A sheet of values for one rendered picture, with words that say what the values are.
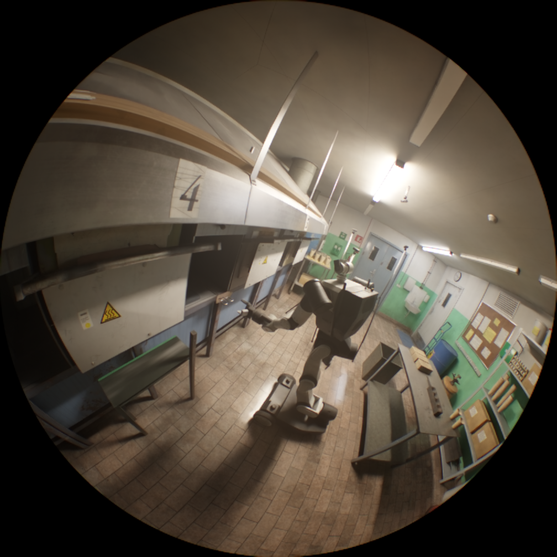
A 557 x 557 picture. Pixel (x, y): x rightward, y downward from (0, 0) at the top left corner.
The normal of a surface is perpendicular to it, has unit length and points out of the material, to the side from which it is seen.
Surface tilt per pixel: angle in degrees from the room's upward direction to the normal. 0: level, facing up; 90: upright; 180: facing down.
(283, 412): 0
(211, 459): 0
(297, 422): 0
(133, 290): 90
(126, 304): 90
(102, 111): 123
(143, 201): 80
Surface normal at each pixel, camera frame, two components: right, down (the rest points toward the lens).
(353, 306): -0.83, 0.06
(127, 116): 0.52, 0.85
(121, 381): 0.35, -0.86
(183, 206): 0.90, 0.29
